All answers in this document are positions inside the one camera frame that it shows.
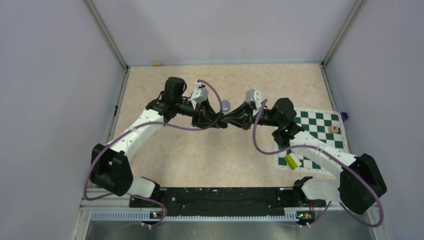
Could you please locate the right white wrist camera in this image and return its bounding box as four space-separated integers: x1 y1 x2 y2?
245 89 262 110

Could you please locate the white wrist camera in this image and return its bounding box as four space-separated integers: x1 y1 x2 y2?
189 81 209 109
245 89 262 110

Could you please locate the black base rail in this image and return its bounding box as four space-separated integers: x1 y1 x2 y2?
129 187 306 219

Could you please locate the purple grey earbud charging case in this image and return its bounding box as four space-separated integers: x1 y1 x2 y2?
221 100 231 113

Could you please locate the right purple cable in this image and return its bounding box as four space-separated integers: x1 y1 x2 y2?
252 98 385 228

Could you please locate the purple object beside table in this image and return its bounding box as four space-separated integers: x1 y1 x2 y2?
340 112 349 122

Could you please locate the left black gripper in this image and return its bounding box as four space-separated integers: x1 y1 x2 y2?
175 97 221 128

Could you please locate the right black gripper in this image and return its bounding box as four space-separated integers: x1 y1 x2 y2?
221 101 282 131

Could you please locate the small wooden block at wall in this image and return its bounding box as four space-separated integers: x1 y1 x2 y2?
152 61 163 67

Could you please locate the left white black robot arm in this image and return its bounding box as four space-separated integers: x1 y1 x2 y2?
83 77 224 207

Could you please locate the lime green white brick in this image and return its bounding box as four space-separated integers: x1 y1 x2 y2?
284 152 302 171

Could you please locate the wooden letter cube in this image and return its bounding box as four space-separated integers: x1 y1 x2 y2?
328 125 340 134

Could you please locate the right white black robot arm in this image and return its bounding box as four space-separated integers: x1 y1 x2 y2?
222 98 387 216

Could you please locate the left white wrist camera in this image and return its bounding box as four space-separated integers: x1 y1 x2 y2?
189 81 209 109

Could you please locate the green white chessboard mat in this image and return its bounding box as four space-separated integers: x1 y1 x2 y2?
273 107 349 175

